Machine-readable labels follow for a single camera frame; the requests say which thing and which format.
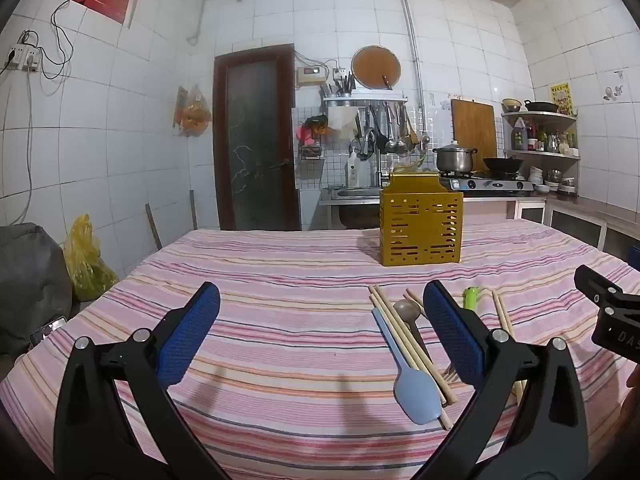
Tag row of hanging kitchen utensils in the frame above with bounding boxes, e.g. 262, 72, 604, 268
356, 102, 419, 157

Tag kitchen counter cabinet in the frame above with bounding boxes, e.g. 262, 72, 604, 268
517, 194, 640, 263

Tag wall stickers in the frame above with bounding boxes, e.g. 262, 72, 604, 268
602, 71, 626, 104

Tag metal wall rack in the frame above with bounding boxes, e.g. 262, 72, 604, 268
322, 91, 409, 109

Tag round wooden lid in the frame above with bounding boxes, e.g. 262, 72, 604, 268
350, 45, 402, 92

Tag smartphone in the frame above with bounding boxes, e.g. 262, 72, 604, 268
29, 316, 69, 349

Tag group of condiment bottles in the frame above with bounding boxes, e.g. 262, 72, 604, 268
527, 125, 579, 156

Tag white hanging cloth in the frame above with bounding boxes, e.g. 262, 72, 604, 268
330, 106, 360, 136

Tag wooden cutting board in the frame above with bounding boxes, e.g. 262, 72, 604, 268
451, 98, 499, 162

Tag corner wall shelf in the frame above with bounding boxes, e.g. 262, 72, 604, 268
501, 110, 581, 162

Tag steel pot with lid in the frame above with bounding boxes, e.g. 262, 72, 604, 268
432, 141, 479, 175

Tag group of small dishes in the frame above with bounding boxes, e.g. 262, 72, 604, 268
544, 169, 577, 194

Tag yellow wall poster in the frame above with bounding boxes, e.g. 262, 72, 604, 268
550, 82, 572, 115

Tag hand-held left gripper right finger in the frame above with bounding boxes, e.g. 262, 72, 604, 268
422, 280, 591, 480

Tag white grid wall panel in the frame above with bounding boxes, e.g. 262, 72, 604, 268
425, 105, 454, 147

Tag orange hanging plastic bag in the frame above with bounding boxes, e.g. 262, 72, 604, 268
172, 85, 213, 139

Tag black cable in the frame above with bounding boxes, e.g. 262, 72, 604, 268
22, 0, 76, 97

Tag brown door with frosted glass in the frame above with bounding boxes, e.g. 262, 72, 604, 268
213, 44, 302, 232

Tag white cable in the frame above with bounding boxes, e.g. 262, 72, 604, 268
9, 71, 37, 227

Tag white soap bottle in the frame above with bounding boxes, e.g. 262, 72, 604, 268
346, 147, 361, 189

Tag yellow plastic bag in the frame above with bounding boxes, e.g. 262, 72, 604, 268
63, 214, 120, 302

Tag white power strip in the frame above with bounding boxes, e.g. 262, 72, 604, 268
4, 42, 44, 74

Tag steel sink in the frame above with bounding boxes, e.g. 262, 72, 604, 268
336, 186, 384, 199

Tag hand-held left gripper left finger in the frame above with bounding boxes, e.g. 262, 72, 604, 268
55, 281, 231, 480

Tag grey bag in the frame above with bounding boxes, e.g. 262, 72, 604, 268
0, 224, 74, 357

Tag metal wall pipe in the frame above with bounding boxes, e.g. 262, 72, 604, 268
370, 0, 427, 127

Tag gas stove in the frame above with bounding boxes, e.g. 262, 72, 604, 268
440, 172, 535, 198

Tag brown wooden spoon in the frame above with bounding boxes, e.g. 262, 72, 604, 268
393, 299, 436, 366

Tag pink hanging item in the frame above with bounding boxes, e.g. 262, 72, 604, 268
297, 115, 329, 144

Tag yellow perforated utensil holder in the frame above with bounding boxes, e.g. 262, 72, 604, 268
379, 172, 464, 267

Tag metal faucet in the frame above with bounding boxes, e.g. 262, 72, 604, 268
371, 130, 387, 189

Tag pink striped tablecloth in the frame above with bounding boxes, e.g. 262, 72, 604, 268
0, 220, 640, 480

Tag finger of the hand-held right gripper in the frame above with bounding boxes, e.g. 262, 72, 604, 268
574, 265, 640, 313

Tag black wok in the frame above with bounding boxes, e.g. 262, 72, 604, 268
482, 156, 524, 177

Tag blue silicone spatula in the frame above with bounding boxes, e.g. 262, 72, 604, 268
371, 307, 444, 425

